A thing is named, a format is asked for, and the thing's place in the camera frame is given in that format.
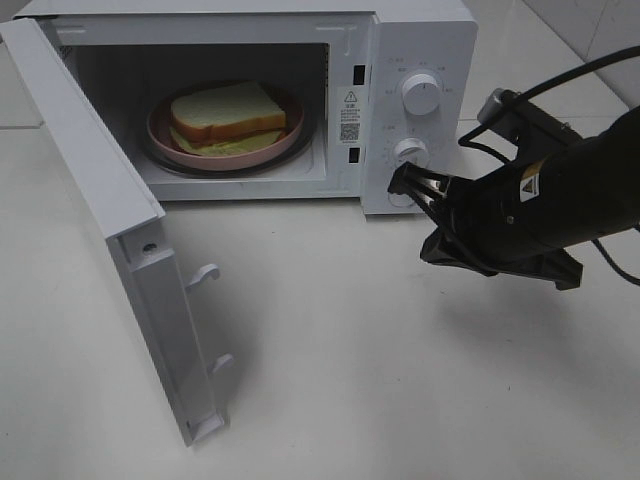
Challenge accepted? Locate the glass microwave turntable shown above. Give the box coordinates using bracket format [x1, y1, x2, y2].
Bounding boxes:
[146, 109, 315, 178]

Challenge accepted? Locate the round door release button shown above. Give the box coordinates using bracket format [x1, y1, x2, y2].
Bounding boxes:
[388, 193, 414, 208]

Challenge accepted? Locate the pink round plate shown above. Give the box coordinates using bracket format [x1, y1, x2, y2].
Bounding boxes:
[146, 81, 308, 173]

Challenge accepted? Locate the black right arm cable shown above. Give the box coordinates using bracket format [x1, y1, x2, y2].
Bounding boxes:
[458, 43, 640, 286]

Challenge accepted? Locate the white microwave door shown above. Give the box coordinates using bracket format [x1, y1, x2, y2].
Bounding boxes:
[1, 19, 233, 446]

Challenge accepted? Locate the white adjacent table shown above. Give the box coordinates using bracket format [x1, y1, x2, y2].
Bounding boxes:
[460, 1, 639, 121]

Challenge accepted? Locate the white warning label sticker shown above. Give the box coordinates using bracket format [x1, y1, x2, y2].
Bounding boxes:
[334, 85, 369, 146]

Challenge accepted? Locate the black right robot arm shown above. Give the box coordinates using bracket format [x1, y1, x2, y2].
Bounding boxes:
[388, 103, 639, 290]

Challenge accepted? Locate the white bread sandwich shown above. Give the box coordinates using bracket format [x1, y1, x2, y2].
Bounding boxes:
[169, 82, 287, 157]

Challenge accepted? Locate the white upper power knob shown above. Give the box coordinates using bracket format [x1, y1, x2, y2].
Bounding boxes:
[401, 72, 441, 116]

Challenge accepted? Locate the white microwave oven body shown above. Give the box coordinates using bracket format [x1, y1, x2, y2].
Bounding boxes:
[10, 1, 477, 215]

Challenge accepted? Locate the white timer knob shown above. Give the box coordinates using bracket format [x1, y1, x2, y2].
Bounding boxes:
[393, 137, 430, 168]

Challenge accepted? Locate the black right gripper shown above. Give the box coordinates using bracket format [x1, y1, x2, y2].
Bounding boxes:
[387, 162, 585, 291]

